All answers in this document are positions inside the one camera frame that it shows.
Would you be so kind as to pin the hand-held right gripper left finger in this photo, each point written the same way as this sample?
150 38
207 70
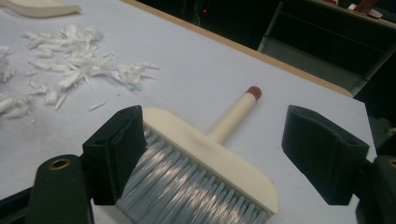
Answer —
112 149

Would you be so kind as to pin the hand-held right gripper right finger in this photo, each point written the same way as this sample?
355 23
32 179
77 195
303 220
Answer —
323 152

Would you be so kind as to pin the cream hand brush grey bristles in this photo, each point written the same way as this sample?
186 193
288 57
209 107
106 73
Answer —
202 146

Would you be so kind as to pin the pile of white paper scraps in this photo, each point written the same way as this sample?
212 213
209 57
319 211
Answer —
74 59

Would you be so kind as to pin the cream plastic dustpan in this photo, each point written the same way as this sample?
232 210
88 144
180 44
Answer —
37 7

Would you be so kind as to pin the white metal frame desk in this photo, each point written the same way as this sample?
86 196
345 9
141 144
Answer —
305 62

